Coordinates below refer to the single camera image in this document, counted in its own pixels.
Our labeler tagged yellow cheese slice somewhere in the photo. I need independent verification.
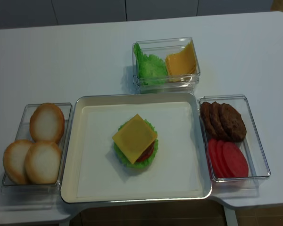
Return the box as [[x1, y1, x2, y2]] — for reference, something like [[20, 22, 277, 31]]
[[112, 113, 158, 165]]

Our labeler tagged green lettuce in container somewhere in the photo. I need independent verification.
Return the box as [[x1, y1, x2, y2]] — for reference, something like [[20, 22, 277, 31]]
[[133, 43, 168, 85]]

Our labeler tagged green lettuce leaf under patty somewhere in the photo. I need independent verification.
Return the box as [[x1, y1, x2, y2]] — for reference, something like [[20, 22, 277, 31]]
[[112, 119, 159, 169]]

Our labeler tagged clear lettuce and cheese container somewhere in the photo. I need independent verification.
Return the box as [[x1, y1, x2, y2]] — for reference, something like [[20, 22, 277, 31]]
[[132, 37, 200, 93]]

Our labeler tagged stack of yellow cheese slices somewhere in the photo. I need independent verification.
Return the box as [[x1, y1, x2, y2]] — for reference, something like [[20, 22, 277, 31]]
[[165, 41, 197, 82]]

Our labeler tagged brown patty on tray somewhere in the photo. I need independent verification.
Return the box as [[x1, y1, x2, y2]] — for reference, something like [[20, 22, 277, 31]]
[[146, 142, 155, 150]]

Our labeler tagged red tomato slice under patty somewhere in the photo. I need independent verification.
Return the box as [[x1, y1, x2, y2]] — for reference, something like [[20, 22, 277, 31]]
[[136, 148, 154, 162]]

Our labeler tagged left brown patty in container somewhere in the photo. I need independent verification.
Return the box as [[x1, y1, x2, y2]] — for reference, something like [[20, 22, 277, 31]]
[[200, 102, 219, 139]]

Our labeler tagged brown patty in container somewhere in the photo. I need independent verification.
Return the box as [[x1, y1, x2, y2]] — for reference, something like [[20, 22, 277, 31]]
[[200, 102, 219, 139], [209, 102, 231, 141], [218, 103, 247, 142]]

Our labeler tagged left red tomato slice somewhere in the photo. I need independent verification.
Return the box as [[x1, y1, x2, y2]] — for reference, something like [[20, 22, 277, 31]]
[[208, 138, 225, 178]]

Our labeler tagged middle brown patty in container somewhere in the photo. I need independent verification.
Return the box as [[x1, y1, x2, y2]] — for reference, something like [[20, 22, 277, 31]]
[[209, 102, 231, 141]]

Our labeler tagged middle red tomato slice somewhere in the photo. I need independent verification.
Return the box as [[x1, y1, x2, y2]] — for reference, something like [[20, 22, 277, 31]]
[[216, 140, 232, 178]]

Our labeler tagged right brown patty in container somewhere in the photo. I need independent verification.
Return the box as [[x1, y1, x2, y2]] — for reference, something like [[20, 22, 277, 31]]
[[218, 103, 247, 142]]

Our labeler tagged top bread bun slice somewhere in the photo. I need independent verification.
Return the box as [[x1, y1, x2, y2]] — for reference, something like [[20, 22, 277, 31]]
[[29, 103, 65, 144]]

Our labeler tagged bread bun slice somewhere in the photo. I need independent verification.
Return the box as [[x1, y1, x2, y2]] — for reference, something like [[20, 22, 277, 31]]
[[3, 139, 33, 185], [29, 103, 65, 144], [25, 141, 62, 184]]

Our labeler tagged right red tomato slice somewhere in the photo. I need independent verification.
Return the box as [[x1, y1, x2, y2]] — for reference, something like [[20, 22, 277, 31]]
[[222, 142, 249, 178]]

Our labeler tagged white metal tray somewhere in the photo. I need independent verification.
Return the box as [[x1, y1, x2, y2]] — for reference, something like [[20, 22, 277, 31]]
[[60, 92, 212, 204]]

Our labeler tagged clear patty and tomato container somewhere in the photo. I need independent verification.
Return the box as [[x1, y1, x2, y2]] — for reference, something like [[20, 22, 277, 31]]
[[198, 95, 271, 192]]

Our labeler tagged front bread bun slice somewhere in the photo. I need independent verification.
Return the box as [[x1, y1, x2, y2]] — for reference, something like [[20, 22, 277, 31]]
[[25, 141, 62, 184]]

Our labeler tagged left bread bun slice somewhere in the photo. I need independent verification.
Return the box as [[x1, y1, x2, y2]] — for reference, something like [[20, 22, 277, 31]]
[[3, 139, 33, 185]]

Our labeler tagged clear bun container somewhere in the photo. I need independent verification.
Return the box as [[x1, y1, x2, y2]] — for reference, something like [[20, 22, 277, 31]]
[[0, 102, 73, 194]]

